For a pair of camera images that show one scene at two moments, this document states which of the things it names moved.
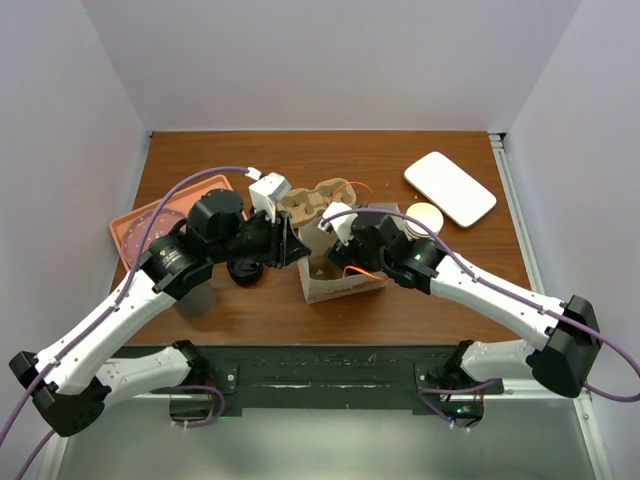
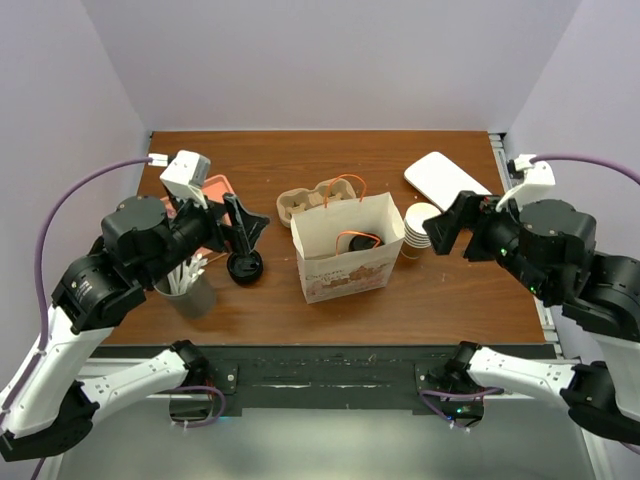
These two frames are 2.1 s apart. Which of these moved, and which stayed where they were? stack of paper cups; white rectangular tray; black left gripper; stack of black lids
Moved: black left gripper
Stayed: white rectangular tray; stack of paper cups; stack of black lids
